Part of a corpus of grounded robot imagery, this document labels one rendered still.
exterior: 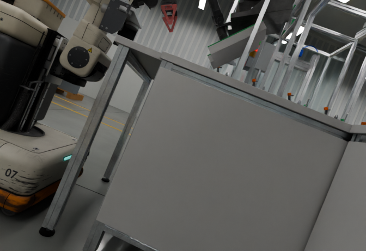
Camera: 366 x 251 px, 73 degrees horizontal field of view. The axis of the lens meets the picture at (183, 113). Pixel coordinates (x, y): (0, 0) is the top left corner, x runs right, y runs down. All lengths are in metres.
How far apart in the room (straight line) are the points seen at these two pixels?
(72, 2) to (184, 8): 4.30
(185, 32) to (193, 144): 9.26
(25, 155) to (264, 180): 0.93
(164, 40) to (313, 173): 9.32
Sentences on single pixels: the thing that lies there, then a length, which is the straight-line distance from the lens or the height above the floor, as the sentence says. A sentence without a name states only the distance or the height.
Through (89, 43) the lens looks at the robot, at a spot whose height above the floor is 0.81.
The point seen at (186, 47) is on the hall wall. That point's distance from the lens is 9.93.
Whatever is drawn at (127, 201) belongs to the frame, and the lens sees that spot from 1.01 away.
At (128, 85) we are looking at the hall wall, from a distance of 9.85.
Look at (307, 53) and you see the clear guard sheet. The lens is 3.34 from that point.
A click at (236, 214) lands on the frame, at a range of 0.99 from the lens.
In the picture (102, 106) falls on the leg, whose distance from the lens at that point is 1.06.
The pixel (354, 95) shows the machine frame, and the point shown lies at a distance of 2.63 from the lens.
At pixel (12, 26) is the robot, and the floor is 0.73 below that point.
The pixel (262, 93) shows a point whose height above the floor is 0.85.
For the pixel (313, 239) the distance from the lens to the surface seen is 1.02.
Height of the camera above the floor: 0.65
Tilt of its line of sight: 1 degrees up
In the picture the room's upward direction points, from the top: 23 degrees clockwise
